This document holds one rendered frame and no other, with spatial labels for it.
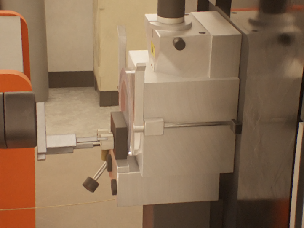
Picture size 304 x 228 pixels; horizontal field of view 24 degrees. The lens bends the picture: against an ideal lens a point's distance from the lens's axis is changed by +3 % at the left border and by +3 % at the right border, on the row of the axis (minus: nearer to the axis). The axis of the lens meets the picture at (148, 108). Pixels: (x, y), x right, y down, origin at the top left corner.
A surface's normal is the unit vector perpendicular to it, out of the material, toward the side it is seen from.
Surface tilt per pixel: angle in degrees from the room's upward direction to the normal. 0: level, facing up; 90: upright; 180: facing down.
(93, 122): 0
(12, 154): 90
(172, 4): 90
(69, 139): 58
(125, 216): 0
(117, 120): 0
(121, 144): 90
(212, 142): 90
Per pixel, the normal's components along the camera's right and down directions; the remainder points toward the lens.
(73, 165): 0.03, -0.93
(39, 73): 0.73, 0.26
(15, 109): 0.15, -0.18
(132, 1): 0.17, 0.37
